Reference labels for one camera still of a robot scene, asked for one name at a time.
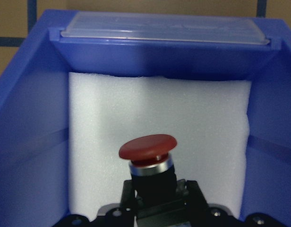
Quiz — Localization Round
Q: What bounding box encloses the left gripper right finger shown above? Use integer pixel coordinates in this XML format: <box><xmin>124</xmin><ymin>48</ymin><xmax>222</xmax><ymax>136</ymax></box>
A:
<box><xmin>186</xmin><ymin>180</ymin><xmax>208</xmax><ymax>212</ymax></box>

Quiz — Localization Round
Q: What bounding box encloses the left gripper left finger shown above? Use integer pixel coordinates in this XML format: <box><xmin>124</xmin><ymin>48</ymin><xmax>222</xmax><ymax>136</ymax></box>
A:
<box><xmin>120</xmin><ymin>180</ymin><xmax>137</xmax><ymax>211</ymax></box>

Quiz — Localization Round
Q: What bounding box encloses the red push button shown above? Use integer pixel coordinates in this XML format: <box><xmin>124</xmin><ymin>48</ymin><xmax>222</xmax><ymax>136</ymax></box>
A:
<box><xmin>119</xmin><ymin>134</ymin><xmax>185</xmax><ymax>212</ymax></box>

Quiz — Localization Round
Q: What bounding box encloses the white foam pad left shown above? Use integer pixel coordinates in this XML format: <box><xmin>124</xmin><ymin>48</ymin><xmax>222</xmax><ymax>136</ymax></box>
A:
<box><xmin>69</xmin><ymin>72</ymin><xmax>251</xmax><ymax>219</ymax></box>

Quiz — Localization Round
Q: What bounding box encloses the blue bin left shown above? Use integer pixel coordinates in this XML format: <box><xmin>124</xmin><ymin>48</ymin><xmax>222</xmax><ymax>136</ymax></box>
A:
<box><xmin>0</xmin><ymin>10</ymin><xmax>291</xmax><ymax>227</ymax></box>

